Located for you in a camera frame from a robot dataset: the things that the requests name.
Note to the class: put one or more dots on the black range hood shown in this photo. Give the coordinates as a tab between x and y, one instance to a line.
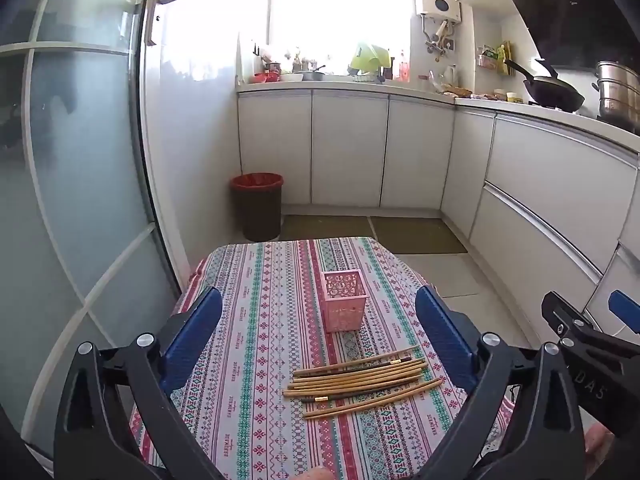
575	5

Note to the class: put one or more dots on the small steel pan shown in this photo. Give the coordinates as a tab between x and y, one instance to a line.
314	75

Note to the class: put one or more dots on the bright window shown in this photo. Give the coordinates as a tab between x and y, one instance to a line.
340	5

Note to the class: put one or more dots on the black wok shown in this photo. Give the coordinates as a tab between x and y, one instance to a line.
555	92

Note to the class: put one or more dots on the white kitchen countertop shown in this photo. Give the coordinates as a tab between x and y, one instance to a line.
400	90

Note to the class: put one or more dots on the steel bowl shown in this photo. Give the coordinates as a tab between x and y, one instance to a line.
291	77

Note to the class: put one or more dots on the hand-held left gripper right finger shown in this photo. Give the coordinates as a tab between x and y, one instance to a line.
445	340

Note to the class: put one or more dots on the dark chopstick with gold band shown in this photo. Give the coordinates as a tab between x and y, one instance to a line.
322	399
350	367

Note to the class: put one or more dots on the bunch of bamboo chopsticks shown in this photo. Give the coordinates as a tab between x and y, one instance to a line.
350	382

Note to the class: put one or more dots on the yellow lidded jar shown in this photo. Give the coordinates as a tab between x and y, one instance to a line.
514	97

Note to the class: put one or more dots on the steel steamer pot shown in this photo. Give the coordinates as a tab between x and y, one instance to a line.
620	95

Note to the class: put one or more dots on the green plastic colander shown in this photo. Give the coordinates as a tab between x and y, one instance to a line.
370	57

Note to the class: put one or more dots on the olive floor mat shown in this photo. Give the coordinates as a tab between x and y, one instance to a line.
415	235
325	227

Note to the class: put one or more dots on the white kettle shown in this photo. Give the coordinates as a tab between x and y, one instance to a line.
451	76

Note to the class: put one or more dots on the wall rack with packets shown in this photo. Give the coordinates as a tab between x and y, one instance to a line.
492	60

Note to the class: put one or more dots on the red bottle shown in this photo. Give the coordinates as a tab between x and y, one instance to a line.
404	67

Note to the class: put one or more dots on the person's right hand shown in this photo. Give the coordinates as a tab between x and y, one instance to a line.
600	442

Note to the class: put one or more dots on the water heater pipes and valve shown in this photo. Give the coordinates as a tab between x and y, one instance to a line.
440	35

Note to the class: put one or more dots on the patterned striped tablecloth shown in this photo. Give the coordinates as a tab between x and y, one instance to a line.
270	340

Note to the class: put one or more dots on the white kitchen base cabinets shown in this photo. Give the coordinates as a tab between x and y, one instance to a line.
350	150

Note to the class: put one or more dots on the pink perforated plastic basket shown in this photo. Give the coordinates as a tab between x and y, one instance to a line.
342	310

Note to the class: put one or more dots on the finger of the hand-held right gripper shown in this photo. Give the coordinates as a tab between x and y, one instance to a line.
565	317
627	310

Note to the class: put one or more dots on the red bowl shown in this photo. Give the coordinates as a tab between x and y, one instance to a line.
265	78

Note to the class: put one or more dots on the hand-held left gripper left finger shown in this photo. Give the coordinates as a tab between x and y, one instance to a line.
195	340

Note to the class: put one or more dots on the frosted glass sliding door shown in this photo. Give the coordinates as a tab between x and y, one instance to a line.
75	160

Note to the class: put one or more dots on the brown trash bin red liner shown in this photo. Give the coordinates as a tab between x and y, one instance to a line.
257	210

